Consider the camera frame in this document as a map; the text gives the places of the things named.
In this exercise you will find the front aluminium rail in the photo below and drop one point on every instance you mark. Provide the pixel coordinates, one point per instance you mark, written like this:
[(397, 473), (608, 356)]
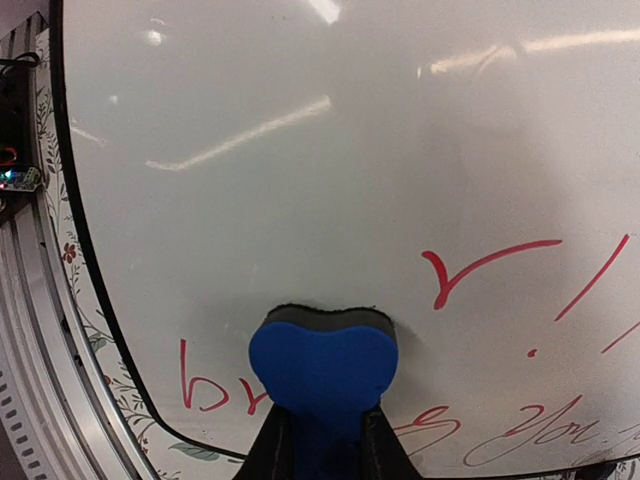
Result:
[(54, 411)]

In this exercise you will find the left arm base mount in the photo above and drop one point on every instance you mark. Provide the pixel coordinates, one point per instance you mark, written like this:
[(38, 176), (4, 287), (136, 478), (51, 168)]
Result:
[(21, 176)]

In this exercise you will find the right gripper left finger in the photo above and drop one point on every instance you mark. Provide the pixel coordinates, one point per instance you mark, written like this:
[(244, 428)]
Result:
[(271, 456)]

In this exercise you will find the blue whiteboard eraser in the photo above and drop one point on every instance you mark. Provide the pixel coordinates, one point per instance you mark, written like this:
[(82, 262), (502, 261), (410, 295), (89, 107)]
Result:
[(325, 369)]

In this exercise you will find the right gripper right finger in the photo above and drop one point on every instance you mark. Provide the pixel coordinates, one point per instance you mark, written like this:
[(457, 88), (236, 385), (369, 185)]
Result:
[(383, 457)]

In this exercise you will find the floral patterned table mat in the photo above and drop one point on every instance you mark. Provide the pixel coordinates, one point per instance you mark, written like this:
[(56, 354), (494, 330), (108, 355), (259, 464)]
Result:
[(92, 322)]

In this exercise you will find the white whiteboard black frame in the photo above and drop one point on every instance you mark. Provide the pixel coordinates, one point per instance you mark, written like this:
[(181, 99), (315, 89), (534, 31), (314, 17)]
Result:
[(469, 168)]

